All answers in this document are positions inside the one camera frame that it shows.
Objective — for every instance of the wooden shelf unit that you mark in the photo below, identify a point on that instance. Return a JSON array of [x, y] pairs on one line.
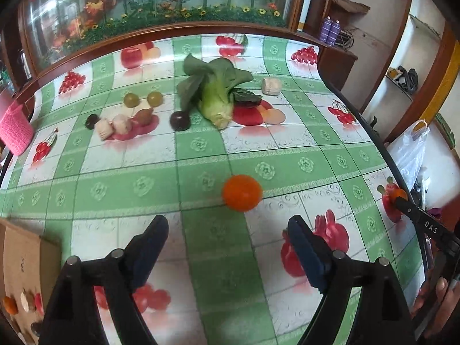
[[341, 10]]

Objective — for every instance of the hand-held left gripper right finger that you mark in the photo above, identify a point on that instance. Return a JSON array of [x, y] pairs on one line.
[[305, 255]]

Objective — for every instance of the white plastic bag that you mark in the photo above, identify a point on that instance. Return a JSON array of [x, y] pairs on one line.
[[409, 151]]

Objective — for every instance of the purple bottle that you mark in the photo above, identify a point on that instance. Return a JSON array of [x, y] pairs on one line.
[[326, 28], [336, 30]]

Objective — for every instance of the green checkered tablecloth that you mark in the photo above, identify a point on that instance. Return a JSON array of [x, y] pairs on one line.
[[215, 158]]

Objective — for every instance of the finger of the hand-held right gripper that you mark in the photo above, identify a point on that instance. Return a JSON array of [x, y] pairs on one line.
[[404, 205]]

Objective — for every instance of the small dark plum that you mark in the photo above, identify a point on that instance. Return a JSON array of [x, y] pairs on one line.
[[92, 120]]

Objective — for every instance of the brown jujube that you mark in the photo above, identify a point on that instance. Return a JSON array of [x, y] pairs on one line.
[[143, 116]]

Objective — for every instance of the green jujube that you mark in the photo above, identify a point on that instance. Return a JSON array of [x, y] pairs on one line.
[[131, 100], [155, 99]]

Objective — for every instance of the small orange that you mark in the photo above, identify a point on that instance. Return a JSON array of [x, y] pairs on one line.
[[399, 194]]

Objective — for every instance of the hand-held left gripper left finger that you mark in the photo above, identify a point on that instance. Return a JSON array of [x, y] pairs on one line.
[[151, 258]]

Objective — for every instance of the pink knitted basket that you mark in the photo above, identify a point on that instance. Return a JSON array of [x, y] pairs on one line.
[[14, 129]]

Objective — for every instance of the cardboard box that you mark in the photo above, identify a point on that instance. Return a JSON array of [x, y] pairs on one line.
[[21, 266]]

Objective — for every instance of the person's right hand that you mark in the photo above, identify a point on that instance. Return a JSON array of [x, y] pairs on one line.
[[436, 305]]

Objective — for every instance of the dark purple eggplant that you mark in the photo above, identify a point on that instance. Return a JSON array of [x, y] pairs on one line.
[[248, 100]]

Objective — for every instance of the bok choy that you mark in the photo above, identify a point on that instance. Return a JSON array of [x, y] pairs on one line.
[[212, 90]]

